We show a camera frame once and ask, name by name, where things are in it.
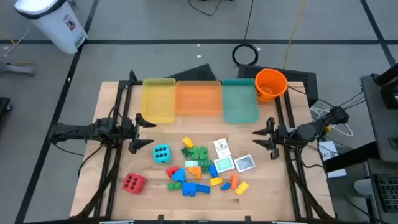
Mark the blank white paper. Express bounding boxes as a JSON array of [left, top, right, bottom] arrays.
[[326, 169, 348, 179]]

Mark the dark grey keyboard desk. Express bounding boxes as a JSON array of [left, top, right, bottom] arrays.
[[366, 158, 398, 224]]

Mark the yellow floor cable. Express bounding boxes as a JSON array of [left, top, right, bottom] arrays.
[[283, 0, 307, 70]]

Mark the orange plastic bucket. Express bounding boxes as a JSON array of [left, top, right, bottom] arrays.
[[254, 68, 289, 103]]

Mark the black desk leg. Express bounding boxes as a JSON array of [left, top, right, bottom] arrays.
[[323, 141, 379, 174]]

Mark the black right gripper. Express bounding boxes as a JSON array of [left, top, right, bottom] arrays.
[[252, 116, 295, 161]]

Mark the black flat panel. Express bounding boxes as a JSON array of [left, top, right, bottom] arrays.
[[164, 63, 218, 82]]

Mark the red foam die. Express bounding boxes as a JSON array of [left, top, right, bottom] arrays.
[[122, 172, 147, 195]]

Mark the yellow translucent plastic tray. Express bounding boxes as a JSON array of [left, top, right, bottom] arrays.
[[141, 78, 177, 124]]

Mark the white looped cable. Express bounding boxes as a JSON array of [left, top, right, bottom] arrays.
[[310, 106, 354, 138]]

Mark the trading card with portrait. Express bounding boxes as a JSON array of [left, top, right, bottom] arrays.
[[213, 138, 232, 159]]

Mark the black aluminium frame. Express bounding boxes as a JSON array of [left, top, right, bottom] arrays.
[[74, 70, 144, 218], [273, 90, 335, 220]]

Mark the black monitor stand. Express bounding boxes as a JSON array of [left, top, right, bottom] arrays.
[[371, 63, 398, 110]]

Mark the white paper with code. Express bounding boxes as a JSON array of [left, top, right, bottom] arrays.
[[318, 140, 340, 161]]

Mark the orange toy brick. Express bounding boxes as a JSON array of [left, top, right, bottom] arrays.
[[187, 166, 203, 180]]

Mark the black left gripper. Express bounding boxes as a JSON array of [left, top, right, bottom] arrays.
[[120, 112, 157, 155]]

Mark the grey picture trading card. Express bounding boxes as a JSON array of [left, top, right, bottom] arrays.
[[233, 154, 256, 173]]

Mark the white step trash bin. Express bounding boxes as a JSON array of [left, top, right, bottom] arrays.
[[14, 0, 88, 54]]

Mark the large blue arched brick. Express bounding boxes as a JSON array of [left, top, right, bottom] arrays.
[[182, 182, 198, 197]]

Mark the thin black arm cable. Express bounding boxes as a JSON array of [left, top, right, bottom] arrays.
[[286, 85, 336, 109]]

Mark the black caster base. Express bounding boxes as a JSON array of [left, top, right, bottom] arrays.
[[0, 97, 13, 121]]

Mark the computer keyboard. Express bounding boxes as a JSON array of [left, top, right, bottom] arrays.
[[373, 173, 398, 214]]

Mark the blue rounded toy brick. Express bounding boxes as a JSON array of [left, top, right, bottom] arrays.
[[172, 168, 187, 184]]

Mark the orange translucent plastic tray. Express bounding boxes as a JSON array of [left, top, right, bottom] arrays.
[[175, 80, 223, 116]]

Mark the teal translucent plastic tray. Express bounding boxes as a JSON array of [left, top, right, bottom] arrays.
[[221, 78, 260, 124]]

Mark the grey rounded armrest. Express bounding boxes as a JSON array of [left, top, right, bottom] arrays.
[[353, 179, 374, 196]]

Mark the cyan foam die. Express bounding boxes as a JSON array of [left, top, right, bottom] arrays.
[[152, 144, 172, 165]]

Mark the red toy brick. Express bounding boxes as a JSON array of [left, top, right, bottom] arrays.
[[165, 165, 180, 178]]

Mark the grey metal stand foot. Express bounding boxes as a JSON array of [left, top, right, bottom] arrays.
[[0, 61, 37, 77]]

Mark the blue bordered trading card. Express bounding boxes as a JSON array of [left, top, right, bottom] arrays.
[[213, 155, 236, 174]]

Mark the black floor cable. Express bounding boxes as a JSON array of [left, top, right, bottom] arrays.
[[244, 0, 255, 45], [188, 0, 223, 16]]

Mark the coiled black cable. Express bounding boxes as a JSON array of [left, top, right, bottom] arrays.
[[231, 43, 259, 67]]

